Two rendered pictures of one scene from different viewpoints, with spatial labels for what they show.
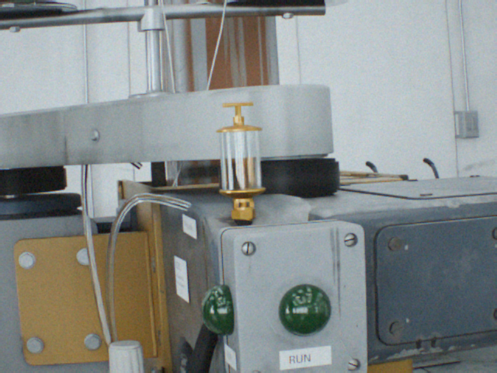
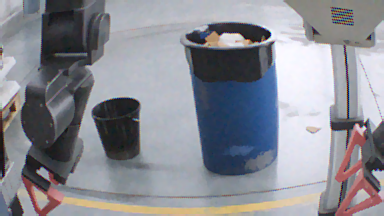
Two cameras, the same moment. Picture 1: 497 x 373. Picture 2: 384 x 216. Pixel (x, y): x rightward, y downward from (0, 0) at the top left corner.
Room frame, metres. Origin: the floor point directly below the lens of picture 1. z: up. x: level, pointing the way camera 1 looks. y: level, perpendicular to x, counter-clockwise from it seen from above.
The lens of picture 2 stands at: (1.20, 0.66, 1.47)
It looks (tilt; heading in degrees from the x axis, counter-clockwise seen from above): 22 degrees down; 203
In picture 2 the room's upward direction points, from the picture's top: 7 degrees counter-clockwise
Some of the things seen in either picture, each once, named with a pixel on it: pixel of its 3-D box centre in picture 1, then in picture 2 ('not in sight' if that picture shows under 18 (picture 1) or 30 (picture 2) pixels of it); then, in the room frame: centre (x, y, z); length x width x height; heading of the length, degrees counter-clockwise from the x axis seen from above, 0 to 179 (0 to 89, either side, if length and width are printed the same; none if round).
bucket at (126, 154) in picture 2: not in sight; (118, 130); (-1.48, -0.92, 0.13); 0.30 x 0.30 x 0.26
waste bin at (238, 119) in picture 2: not in sight; (238, 96); (-1.53, -0.27, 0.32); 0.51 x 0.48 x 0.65; 12
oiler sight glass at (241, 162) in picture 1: (241, 160); not in sight; (0.63, 0.00, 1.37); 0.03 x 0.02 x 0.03; 102
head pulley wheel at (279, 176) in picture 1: (279, 177); not in sight; (0.76, -0.03, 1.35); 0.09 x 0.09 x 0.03
